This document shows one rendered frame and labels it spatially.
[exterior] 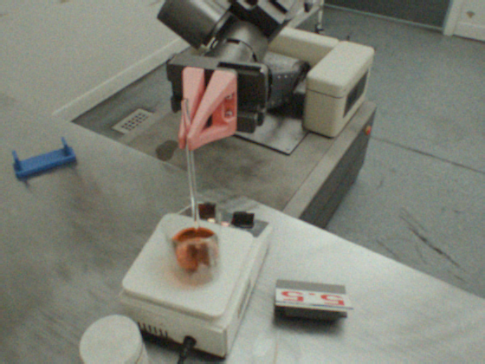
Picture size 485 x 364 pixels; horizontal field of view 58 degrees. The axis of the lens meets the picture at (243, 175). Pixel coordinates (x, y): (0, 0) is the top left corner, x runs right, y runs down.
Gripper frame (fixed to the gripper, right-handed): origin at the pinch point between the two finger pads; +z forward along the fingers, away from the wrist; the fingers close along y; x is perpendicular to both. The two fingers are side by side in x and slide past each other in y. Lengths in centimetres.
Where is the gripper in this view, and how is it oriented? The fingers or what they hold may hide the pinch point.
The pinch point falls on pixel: (188, 138)
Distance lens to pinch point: 39.5
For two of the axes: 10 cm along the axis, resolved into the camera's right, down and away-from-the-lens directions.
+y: 9.7, 1.8, -1.9
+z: -2.6, 6.4, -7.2
